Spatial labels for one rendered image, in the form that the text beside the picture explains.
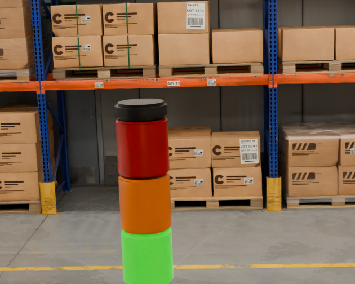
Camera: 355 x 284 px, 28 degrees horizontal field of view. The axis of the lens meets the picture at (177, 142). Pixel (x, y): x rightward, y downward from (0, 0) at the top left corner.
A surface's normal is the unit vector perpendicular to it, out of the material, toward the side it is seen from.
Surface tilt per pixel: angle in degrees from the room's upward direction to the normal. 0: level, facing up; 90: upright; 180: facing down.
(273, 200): 90
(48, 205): 90
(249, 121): 90
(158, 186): 90
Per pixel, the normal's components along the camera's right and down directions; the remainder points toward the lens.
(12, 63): -0.07, 0.20
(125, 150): -0.63, 0.17
